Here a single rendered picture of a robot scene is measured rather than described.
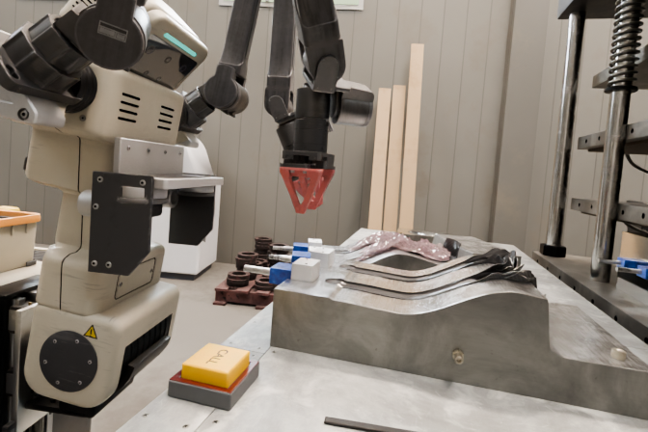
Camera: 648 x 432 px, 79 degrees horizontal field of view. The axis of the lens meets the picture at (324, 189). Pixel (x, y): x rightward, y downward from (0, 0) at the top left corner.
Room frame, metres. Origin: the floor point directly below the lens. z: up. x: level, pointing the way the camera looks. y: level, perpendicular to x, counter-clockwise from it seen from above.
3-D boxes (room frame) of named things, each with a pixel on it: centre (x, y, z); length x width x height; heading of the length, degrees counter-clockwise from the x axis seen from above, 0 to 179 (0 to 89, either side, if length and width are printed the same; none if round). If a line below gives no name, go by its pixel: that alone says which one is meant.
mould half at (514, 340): (0.65, -0.21, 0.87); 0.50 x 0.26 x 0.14; 76
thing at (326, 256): (0.78, 0.04, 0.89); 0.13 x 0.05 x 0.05; 75
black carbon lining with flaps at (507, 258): (0.66, -0.20, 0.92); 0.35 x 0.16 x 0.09; 76
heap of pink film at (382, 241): (1.01, -0.21, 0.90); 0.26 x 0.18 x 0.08; 93
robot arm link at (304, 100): (0.66, 0.02, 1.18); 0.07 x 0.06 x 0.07; 109
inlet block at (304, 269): (0.67, 0.07, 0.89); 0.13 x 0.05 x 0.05; 76
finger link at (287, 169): (0.64, 0.03, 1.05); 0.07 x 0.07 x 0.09; 76
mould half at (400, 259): (1.02, -0.21, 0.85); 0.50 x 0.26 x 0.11; 93
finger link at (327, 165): (0.68, 0.02, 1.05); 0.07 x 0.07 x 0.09; 76
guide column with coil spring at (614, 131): (1.26, -0.92, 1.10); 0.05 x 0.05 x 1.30
